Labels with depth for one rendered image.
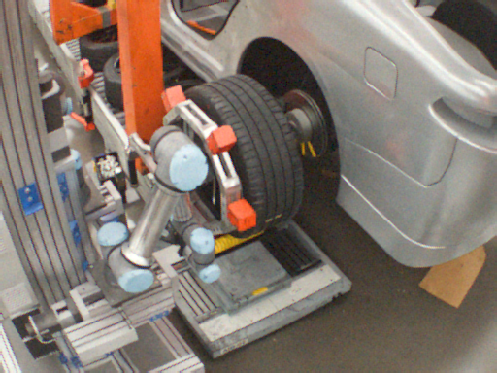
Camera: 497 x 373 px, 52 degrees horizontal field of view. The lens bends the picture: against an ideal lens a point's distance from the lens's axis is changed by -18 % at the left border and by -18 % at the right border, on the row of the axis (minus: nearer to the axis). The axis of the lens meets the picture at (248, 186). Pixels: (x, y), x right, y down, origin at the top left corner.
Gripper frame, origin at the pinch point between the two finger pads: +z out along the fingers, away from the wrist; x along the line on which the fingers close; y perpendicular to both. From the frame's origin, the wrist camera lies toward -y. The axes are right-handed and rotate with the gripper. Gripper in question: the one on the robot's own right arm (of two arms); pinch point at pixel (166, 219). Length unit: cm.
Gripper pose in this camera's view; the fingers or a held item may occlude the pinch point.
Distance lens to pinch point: 231.0
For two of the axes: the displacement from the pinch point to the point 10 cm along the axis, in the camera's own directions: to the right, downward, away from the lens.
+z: -5.3, -5.6, 6.4
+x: -8.5, 3.5, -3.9
